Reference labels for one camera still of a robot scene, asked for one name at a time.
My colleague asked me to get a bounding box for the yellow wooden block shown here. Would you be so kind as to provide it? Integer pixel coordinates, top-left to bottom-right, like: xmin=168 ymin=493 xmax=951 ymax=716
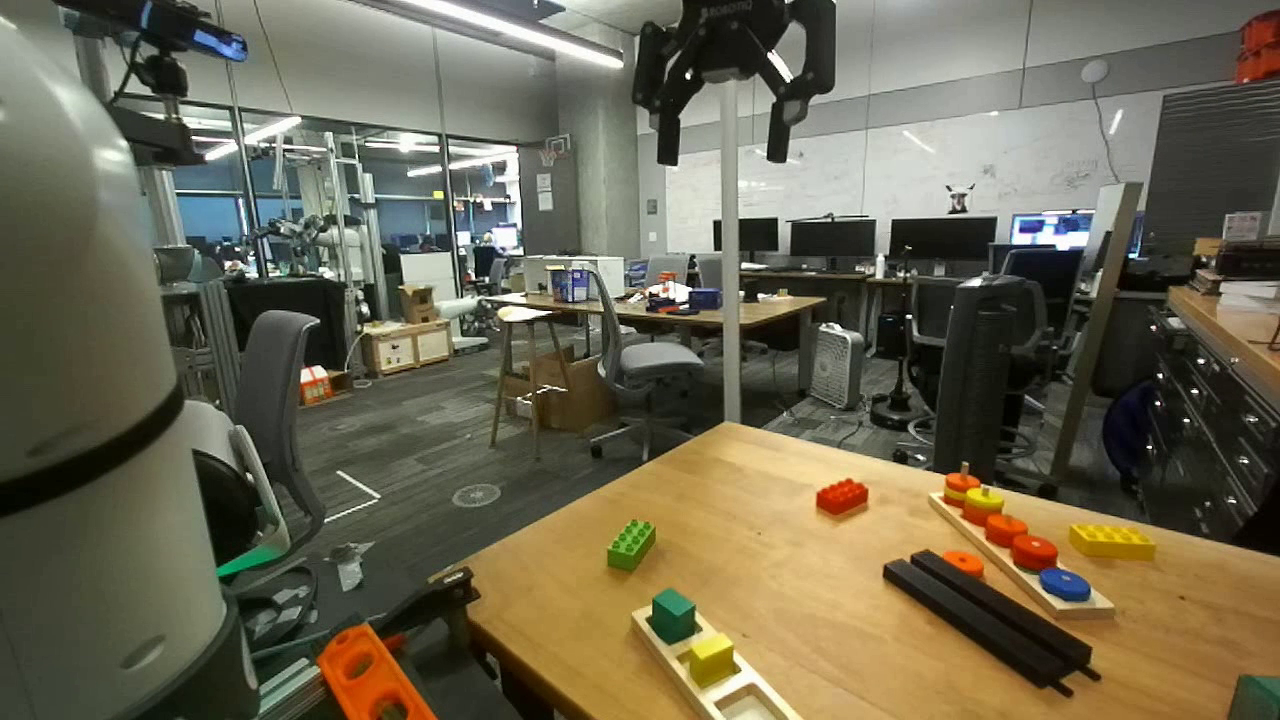
xmin=678 ymin=627 xmax=740 ymax=689

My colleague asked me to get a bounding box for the ceiling light strip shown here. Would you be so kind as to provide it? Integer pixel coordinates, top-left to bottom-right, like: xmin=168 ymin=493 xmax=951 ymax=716
xmin=395 ymin=0 xmax=631 ymax=71

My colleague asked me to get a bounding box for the green wooden block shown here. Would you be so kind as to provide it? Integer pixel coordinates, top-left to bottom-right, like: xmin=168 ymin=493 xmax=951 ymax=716
xmin=649 ymin=583 xmax=704 ymax=643

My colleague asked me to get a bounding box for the black overhead camera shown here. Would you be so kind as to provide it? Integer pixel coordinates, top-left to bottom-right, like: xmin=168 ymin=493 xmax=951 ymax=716
xmin=54 ymin=0 xmax=253 ymax=167

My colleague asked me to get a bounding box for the wooden office desk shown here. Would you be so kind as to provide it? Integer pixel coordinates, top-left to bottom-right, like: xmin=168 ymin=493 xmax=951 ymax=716
xmin=485 ymin=289 xmax=830 ymax=403

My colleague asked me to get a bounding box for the grey office chair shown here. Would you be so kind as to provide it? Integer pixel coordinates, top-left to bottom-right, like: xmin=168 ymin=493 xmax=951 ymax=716
xmin=579 ymin=263 xmax=713 ymax=464

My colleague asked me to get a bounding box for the dark computer monitor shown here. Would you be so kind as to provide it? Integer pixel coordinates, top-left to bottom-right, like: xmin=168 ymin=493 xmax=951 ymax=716
xmin=787 ymin=214 xmax=879 ymax=263
xmin=706 ymin=214 xmax=785 ymax=258
xmin=888 ymin=210 xmax=1000 ymax=269

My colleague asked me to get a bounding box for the black slotted bar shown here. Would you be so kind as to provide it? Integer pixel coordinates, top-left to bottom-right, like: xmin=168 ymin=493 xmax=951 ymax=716
xmin=879 ymin=543 xmax=1104 ymax=698

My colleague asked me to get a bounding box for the orange plastic holder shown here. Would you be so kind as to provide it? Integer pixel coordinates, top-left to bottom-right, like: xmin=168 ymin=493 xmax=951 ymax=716
xmin=312 ymin=618 xmax=438 ymax=720

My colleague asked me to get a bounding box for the yellow wooden ring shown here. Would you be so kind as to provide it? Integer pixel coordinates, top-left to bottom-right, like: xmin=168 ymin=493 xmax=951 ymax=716
xmin=960 ymin=484 xmax=1007 ymax=527

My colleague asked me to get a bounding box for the green toy brick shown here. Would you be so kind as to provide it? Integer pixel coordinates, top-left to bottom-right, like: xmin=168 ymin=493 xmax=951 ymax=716
xmin=604 ymin=517 xmax=659 ymax=575

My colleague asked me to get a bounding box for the wooden peg board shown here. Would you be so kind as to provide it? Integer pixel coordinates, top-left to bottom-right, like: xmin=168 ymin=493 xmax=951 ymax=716
xmin=926 ymin=489 xmax=1120 ymax=618

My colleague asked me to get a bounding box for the cardboard floor box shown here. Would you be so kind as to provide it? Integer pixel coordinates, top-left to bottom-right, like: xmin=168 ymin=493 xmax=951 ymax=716
xmin=530 ymin=347 xmax=621 ymax=434

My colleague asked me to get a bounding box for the blue desk box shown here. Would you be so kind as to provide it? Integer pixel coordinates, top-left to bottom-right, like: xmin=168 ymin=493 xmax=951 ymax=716
xmin=547 ymin=263 xmax=595 ymax=309

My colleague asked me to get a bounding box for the orange tool case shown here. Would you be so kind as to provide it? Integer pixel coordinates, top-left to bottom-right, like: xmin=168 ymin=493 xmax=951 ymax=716
xmin=1232 ymin=8 xmax=1280 ymax=89

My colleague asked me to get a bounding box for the green wooden cube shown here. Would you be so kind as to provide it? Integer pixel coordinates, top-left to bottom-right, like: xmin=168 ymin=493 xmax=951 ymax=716
xmin=1224 ymin=670 xmax=1280 ymax=720

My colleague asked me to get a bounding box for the red wooden ring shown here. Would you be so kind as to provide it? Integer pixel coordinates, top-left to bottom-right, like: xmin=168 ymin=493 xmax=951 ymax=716
xmin=981 ymin=509 xmax=1032 ymax=551

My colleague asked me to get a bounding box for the vertical white frame pole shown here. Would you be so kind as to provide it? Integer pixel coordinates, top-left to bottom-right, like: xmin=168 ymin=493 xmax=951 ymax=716
xmin=713 ymin=71 xmax=742 ymax=429

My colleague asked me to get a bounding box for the black wall television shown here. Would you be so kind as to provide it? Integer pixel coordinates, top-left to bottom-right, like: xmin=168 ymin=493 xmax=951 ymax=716
xmin=1138 ymin=74 xmax=1280 ymax=258

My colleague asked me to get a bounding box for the red toy brick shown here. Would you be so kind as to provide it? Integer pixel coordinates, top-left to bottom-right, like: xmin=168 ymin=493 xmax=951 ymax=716
xmin=811 ymin=477 xmax=873 ymax=520

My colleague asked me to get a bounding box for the grey computer tower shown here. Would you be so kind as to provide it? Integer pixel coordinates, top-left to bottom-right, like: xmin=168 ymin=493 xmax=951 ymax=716
xmin=808 ymin=319 xmax=873 ymax=414

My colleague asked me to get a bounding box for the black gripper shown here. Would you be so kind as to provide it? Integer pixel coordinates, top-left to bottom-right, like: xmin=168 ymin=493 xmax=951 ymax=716
xmin=631 ymin=0 xmax=839 ymax=173

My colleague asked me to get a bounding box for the grey mesh chair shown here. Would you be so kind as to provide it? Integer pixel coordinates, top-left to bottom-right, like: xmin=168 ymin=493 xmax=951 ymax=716
xmin=226 ymin=309 xmax=333 ymax=543

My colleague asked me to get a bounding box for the black office chair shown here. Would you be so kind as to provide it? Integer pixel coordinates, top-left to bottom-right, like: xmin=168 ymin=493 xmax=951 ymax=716
xmin=902 ymin=271 xmax=1057 ymax=471

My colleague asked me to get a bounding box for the lit computer monitor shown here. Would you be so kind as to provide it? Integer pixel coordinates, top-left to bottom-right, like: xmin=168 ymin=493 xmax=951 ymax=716
xmin=1007 ymin=209 xmax=1095 ymax=253

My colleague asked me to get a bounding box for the black drawer tool cabinet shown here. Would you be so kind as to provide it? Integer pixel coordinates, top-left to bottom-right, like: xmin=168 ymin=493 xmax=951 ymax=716
xmin=1137 ymin=283 xmax=1280 ymax=551

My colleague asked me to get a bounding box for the blue wooden ring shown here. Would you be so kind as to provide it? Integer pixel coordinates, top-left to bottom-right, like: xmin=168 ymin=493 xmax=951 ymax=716
xmin=1035 ymin=562 xmax=1095 ymax=605

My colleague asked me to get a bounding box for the low white cabinet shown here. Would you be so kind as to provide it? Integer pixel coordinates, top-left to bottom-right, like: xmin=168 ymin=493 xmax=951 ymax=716
xmin=354 ymin=316 xmax=457 ymax=379

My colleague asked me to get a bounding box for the wooden shape sorter tray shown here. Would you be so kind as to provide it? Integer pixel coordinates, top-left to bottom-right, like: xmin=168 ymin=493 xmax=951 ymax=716
xmin=626 ymin=598 xmax=805 ymax=720

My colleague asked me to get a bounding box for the slanted white frame pole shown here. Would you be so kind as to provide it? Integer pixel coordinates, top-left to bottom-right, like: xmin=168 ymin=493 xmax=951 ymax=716
xmin=1042 ymin=178 xmax=1149 ymax=489

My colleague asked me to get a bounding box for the wooden stool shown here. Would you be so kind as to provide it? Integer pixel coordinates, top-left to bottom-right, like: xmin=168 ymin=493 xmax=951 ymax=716
xmin=488 ymin=302 xmax=560 ymax=451

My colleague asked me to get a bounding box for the yellow toy brick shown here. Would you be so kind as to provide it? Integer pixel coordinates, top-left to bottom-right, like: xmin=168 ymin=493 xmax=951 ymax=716
xmin=1063 ymin=520 xmax=1158 ymax=562

